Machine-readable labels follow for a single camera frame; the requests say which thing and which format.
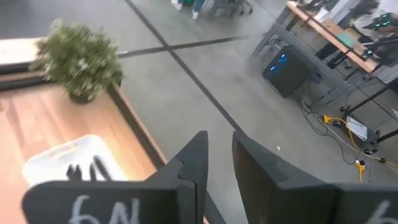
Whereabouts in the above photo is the device with green lights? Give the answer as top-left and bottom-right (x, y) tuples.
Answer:
(362, 12), (398, 32)

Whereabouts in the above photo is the person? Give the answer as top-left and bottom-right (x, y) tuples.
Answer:
(170, 0), (208, 20)

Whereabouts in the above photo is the black wheeled chair base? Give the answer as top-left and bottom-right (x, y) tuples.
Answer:
(206, 0), (254, 20)

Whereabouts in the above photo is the yellow extension cable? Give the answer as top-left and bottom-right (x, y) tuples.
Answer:
(322, 114), (398, 184)

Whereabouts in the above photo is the white plastic bin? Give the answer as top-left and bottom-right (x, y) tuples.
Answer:
(21, 134), (129, 187)

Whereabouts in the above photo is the wooden desk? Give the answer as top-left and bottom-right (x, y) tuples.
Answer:
(285, 0), (380, 74)

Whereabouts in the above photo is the yellow power plug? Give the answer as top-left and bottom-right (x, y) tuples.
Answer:
(355, 159), (367, 184)

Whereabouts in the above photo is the black computer tower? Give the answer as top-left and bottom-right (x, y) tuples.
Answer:
(261, 45), (312, 99)

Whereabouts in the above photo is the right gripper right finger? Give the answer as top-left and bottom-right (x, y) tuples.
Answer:
(232, 132), (398, 224)

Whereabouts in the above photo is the white power box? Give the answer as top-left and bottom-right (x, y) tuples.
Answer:
(345, 114), (369, 142)

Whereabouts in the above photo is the black stand leg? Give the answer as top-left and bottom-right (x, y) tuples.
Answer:
(341, 83), (398, 119)

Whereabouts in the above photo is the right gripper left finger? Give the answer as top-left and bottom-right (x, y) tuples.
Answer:
(21, 131), (208, 224)

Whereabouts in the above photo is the small potted green plant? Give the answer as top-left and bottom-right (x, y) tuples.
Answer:
(29, 17), (124, 105)

